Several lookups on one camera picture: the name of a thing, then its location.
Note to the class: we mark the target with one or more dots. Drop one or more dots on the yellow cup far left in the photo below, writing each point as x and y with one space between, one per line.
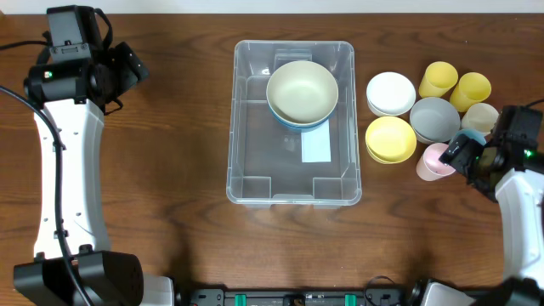
438 79

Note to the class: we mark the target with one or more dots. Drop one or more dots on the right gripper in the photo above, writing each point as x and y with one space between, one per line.
459 153

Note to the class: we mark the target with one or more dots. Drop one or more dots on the cream white cup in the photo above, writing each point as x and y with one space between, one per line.
481 117

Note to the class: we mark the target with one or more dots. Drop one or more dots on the white small bowl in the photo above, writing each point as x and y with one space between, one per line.
390 94

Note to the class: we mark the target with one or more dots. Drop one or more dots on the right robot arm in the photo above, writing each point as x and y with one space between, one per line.
507 170

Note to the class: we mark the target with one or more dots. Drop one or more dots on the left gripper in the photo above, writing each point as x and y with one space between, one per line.
133 69

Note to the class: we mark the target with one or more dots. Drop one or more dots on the grey small bowl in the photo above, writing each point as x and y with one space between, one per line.
434 120

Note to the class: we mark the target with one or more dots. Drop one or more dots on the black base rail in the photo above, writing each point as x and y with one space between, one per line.
379 291

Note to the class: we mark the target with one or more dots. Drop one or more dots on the yellow cup far right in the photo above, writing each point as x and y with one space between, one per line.
471 89

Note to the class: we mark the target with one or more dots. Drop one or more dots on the clear plastic storage container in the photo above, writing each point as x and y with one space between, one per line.
265 165

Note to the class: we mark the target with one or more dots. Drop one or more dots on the yellow small bowl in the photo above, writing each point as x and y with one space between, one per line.
390 140

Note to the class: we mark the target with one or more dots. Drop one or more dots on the cream beige bowl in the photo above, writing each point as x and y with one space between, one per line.
302 92

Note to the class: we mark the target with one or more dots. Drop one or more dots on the yellow cup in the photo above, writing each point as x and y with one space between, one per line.
471 89
438 79

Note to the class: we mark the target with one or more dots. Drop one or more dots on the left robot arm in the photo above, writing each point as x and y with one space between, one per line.
78 73

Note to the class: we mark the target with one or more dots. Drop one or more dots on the light blue cup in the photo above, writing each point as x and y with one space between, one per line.
471 134

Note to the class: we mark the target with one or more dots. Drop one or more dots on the pink cup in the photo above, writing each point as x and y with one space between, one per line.
429 167

